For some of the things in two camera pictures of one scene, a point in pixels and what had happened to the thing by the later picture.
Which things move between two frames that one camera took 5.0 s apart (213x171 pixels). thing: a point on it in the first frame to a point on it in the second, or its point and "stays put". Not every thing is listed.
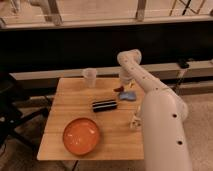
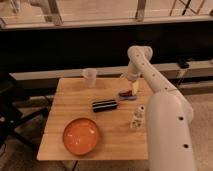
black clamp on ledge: (183, 63) stays put
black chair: (11, 116) stays put
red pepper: (120, 89) to (127, 93)
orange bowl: (80, 136) stays put
